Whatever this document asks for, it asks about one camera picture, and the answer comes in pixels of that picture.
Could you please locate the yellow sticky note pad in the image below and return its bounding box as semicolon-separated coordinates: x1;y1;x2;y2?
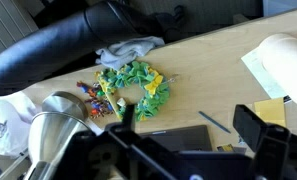
254;98;286;127

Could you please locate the blue pen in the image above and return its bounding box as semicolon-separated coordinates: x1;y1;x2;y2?
198;111;231;134

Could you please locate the black office chair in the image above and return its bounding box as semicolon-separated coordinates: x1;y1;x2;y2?
0;0;181;96

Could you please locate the white cap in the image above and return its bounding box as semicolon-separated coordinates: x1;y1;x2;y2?
0;92;38;157

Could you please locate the small card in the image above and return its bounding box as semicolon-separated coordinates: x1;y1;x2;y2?
217;144;235;152

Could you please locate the silver desk lamp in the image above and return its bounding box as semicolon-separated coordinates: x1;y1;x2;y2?
24;91;90;180

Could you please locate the cream water bottle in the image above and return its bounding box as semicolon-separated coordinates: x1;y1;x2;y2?
258;33;297;104

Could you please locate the colourful beaded toy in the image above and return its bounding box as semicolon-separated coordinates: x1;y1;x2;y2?
76;81;114;119

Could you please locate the white paper sheet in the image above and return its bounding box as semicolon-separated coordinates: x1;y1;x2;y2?
241;49;286;99

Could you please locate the green yellow fabric wreath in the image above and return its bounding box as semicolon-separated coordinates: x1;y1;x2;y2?
95;60;171;122

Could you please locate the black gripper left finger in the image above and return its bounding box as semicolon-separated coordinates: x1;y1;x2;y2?
122;105;135;131

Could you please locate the grey cloth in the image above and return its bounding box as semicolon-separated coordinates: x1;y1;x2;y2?
95;36;165;70

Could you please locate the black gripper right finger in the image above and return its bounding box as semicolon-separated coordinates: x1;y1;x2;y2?
233;104;267;152

